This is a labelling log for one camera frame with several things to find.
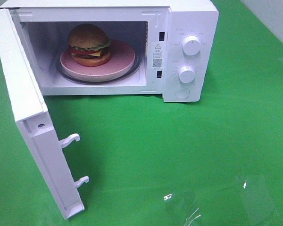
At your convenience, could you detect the round white door-release button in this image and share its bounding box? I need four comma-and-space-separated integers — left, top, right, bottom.
175, 88, 190, 99

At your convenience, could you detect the pink speckled plate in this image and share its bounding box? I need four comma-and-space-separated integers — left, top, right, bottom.
60, 40, 135, 82

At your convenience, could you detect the toy burger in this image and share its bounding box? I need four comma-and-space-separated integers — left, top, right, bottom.
68, 24, 111, 67

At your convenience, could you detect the white microwave door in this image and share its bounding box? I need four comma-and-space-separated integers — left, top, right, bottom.
0, 8, 89, 219

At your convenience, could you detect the glass microwave turntable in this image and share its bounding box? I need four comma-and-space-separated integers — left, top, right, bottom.
57, 56, 142, 85

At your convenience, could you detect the lower white microwave knob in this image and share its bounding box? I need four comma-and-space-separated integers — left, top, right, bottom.
178, 66, 195, 83

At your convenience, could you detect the white microwave knob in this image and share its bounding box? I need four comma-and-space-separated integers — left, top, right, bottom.
178, 66, 195, 83
182, 34, 201, 56

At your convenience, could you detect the white microwave oven body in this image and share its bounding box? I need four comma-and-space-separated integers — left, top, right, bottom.
0, 0, 219, 102

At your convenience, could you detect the upper white microwave knob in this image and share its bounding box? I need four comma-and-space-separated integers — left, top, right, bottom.
182, 34, 201, 56

